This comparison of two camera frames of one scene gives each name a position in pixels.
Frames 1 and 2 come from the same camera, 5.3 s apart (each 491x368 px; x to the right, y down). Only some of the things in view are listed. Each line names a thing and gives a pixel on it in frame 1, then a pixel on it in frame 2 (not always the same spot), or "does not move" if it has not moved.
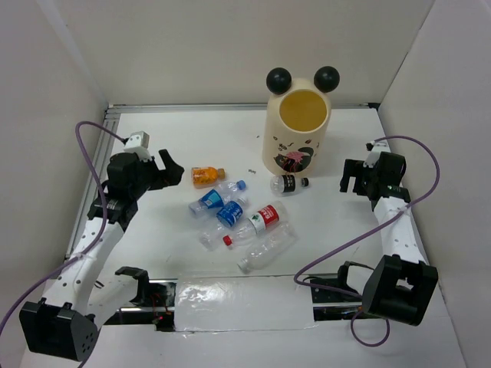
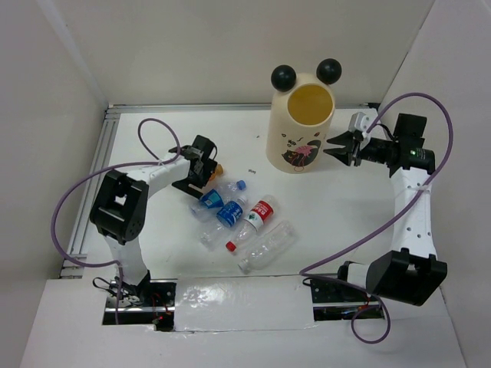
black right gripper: x=354 y=168 → x=343 y=154
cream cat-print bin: x=298 y=121 does not move
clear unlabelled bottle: x=281 y=238 does not move
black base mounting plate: x=336 y=299 does not move
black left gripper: x=173 y=172 → x=208 y=168
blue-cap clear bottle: x=226 y=189 does not move
